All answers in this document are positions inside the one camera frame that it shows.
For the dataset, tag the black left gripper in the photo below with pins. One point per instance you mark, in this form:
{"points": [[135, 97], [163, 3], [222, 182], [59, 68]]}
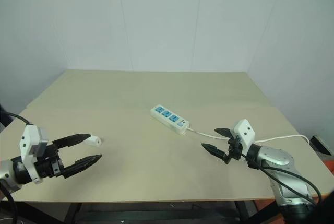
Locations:
{"points": [[48, 165]]}

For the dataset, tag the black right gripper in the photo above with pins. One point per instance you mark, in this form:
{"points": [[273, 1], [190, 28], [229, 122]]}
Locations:
{"points": [[235, 151]]}

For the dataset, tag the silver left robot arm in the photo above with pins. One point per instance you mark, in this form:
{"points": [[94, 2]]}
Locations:
{"points": [[7, 173]]}

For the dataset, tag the white plug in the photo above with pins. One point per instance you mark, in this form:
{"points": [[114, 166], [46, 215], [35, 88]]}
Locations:
{"points": [[94, 141]]}

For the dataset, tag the white power strip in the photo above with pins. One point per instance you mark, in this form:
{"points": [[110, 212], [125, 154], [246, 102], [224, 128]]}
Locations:
{"points": [[169, 118]]}

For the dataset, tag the orange red object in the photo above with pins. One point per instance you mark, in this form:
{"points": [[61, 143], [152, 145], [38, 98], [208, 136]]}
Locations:
{"points": [[329, 164]]}

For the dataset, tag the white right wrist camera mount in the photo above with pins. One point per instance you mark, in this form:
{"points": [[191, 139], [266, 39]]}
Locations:
{"points": [[244, 132]]}

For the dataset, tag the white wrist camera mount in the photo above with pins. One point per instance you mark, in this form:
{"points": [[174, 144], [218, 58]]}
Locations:
{"points": [[244, 132], [28, 140]]}

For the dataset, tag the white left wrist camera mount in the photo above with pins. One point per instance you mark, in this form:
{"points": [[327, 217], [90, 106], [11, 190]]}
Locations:
{"points": [[28, 140]]}

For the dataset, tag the dark object at wall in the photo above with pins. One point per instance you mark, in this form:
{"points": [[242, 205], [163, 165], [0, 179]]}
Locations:
{"points": [[2, 117]]}

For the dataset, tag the black metal table frame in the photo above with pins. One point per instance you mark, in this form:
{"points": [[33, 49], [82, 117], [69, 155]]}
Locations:
{"points": [[161, 212]]}

